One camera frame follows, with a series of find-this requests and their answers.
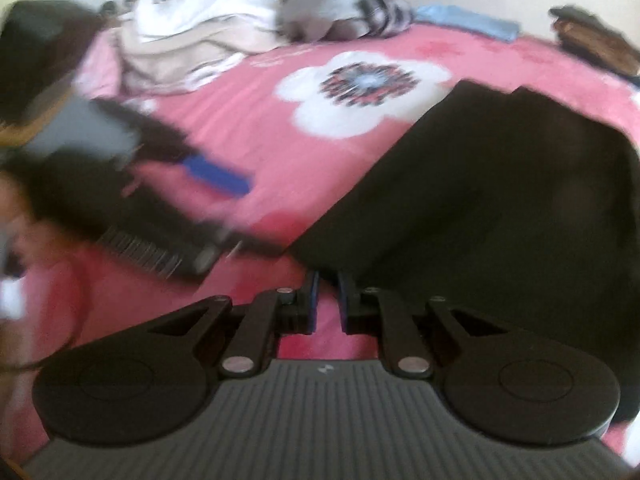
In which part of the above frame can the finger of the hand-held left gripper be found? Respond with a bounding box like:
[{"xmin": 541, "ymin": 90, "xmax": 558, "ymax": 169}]
[
  {"xmin": 94, "ymin": 97, "xmax": 254, "ymax": 200},
  {"xmin": 209, "ymin": 222, "xmax": 292, "ymax": 261}
]

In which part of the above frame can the stack of folded dark clothes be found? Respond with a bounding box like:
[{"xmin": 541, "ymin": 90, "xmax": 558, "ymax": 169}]
[{"xmin": 549, "ymin": 5, "xmax": 640, "ymax": 78}]

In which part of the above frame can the grey sweater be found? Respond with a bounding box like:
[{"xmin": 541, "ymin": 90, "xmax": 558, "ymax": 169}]
[{"xmin": 277, "ymin": 0, "xmax": 373, "ymax": 43}]

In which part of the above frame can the houndstooth trimmed white garment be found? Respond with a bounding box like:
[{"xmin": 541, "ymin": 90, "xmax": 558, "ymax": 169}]
[{"xmin": 185, "ymin": 50, "xmax": 246, "ymax": 88}]

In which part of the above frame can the pink floral blanket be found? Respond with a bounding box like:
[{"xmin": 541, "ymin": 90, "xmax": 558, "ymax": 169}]
[{"xmin": 0, "ymin": 25, "xmax": 640, "ymax": 461}]

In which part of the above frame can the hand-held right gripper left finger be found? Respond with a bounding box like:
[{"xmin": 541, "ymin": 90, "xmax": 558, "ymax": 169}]
[{"xmin": 147, "ymin": 270, "xmax": 321, "ymax": 379}]

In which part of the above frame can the beige garment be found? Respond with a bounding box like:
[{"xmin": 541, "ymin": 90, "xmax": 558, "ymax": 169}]
[{"xmin": 116, "ymin": 20, "xmax": 281, "ymax": 96}]

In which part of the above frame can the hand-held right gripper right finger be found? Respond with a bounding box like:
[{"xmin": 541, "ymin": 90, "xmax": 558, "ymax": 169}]
[{"xmin": 336, "ymin": 271, "xmax": 506, "ymax": 380}]

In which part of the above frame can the folded light blue cloth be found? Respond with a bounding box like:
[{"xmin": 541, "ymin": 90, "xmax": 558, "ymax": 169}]
[{"xmin": 415, "ymin": 4, "xmax": 521, "ymax": 43}]

